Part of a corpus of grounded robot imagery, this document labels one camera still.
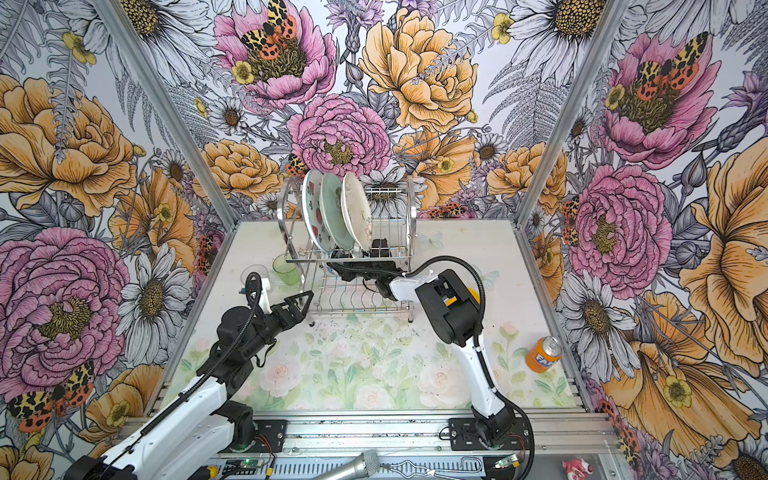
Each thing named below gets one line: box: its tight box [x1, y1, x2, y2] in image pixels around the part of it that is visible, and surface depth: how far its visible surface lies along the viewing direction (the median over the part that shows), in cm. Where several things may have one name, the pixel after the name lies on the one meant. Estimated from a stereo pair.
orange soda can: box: [525, 335, 563, 374], surface depth 79 cm
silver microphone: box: [312, 450, 381, 480], surface depth 69 cm
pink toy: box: [562, 458, 595, 480], surface depth 68 cm
